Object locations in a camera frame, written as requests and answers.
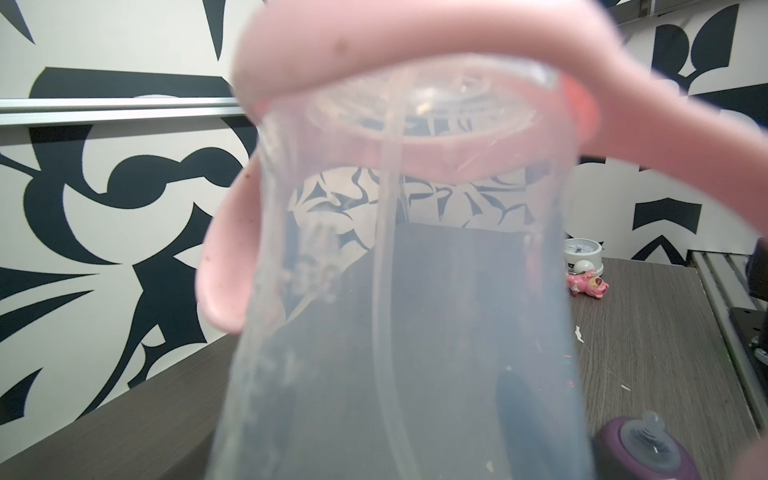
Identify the pink toy figure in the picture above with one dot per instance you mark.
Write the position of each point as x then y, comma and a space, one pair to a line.
587, 283

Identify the purple collar with nipple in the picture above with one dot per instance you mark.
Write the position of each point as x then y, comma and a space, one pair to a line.
641, 448

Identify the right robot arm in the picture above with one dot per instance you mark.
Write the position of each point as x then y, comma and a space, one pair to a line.
751, 323

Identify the clear baby bottle body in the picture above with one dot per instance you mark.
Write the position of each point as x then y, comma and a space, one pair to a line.
302, 399

